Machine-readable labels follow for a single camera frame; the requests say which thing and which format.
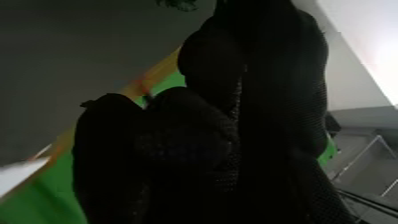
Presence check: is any white sheet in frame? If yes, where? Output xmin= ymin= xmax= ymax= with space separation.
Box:
xmin=0 ymin=156 xmax=52 ymax=198

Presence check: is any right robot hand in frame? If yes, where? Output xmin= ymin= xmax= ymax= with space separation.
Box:
xmin=72 ymin=0 xmax=358 ymax=224

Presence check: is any dark mat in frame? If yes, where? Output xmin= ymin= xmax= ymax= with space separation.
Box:
xmin=0 ymin=0 xmax=217 ymax=166

